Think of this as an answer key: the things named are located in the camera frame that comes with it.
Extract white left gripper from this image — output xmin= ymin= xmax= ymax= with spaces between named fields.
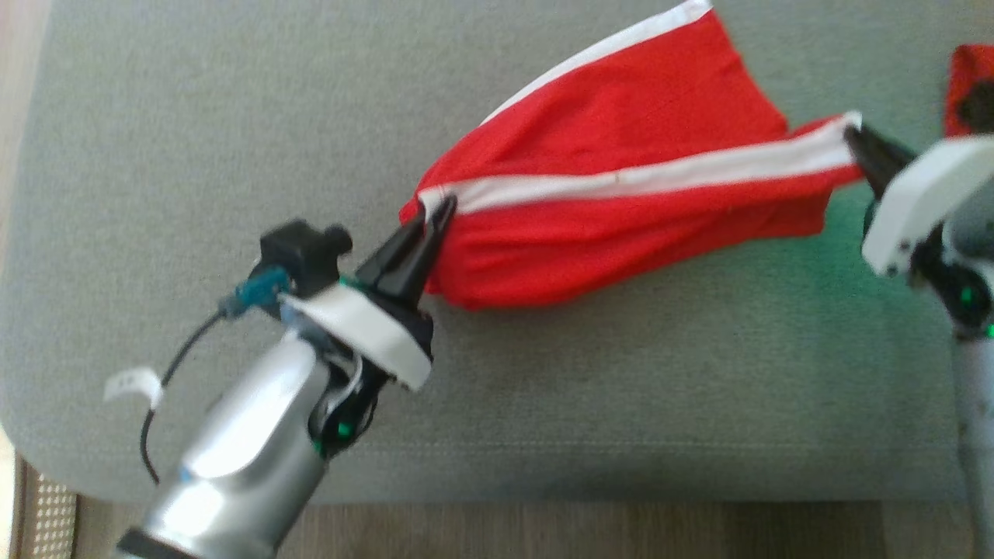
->
xmin=281 ymin=196 xmax=458 ymax=391

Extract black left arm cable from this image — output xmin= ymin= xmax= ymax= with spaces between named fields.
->
xmin=103 ymin=266 xmax=292 ymax=486

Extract red white mesh shorts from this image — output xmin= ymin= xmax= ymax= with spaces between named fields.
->
xmin=398 ymin=0 xmax=864 ymax=311

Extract white perforated laundry basket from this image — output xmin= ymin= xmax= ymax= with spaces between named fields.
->
xmin=12 ymin=458 xmax=78 ymax=559

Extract grey and yellow sofa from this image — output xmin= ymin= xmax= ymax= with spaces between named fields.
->
xmin=0 ymin=0 xmax=994 ymax=505

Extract red garment with thin stripes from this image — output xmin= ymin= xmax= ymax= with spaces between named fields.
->
xmin=944 ymin=44 xmax=994 ymax=139

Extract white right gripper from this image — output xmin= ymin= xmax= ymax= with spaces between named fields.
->
xmin=844 ymin=124 xmax=994 ymax=279

